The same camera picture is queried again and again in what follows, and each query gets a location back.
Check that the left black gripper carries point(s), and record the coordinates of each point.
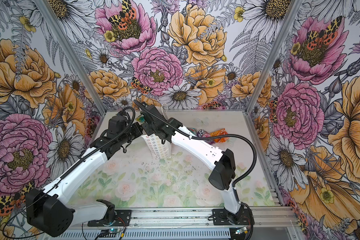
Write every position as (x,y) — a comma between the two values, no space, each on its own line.
(136,127)

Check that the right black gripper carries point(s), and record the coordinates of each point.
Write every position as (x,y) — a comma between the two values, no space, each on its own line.
(147,130)

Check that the white paper bag with cartoon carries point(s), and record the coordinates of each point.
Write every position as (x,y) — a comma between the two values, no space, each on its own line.
(160,149)

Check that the orange snack packet back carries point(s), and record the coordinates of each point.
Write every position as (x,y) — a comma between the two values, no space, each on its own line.
(220,132)

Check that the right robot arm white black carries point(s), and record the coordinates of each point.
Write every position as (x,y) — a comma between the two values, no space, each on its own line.
(221,163)

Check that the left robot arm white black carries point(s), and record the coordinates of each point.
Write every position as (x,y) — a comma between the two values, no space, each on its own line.
(48,209)

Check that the teal Fox's candy packet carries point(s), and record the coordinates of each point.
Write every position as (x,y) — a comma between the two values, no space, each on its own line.
(193,131)

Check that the purple candy packet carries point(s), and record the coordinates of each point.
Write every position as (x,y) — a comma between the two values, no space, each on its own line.
(203,134)

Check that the left green circuit board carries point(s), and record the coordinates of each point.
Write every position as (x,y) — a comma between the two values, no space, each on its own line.
(111,231)

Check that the green circuit board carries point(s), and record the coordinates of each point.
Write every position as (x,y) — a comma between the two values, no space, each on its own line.
(242,230)
(111,231)

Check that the right green circuit board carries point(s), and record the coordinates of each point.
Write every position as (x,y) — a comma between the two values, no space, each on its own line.
(242,230)

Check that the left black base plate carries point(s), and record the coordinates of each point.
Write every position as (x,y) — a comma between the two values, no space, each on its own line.
(119,218)

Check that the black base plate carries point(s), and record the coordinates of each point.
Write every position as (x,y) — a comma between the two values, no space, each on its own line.
(119,218)
(222,217)

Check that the white vented cable duct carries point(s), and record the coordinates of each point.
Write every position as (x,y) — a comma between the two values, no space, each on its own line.
(148,234)

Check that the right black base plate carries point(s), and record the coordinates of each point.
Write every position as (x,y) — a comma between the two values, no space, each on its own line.
(222,217)

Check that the left aluminium frame post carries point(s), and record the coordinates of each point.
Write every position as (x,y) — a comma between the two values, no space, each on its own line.
(63,40)

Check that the aluminium frame post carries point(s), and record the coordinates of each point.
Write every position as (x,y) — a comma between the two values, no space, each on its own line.
(63,40)
(279,40)

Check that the aluminium front rail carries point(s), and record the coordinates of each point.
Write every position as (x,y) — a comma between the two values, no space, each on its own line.
(168,217)

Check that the right aluminium frame post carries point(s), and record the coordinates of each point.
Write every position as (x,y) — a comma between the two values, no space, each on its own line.
(279,40)

